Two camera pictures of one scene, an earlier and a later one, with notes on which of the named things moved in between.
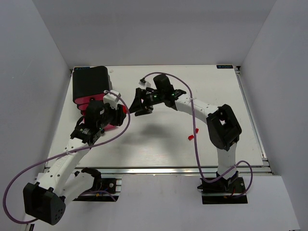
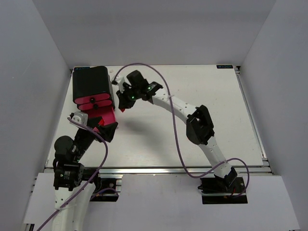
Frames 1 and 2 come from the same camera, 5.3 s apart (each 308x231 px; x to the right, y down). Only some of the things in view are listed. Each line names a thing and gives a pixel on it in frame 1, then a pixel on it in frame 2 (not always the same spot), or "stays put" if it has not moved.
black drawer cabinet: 89,83 stays put
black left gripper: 120,115 -> 96,127
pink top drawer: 85,100 stays put
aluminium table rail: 173,170 stays put
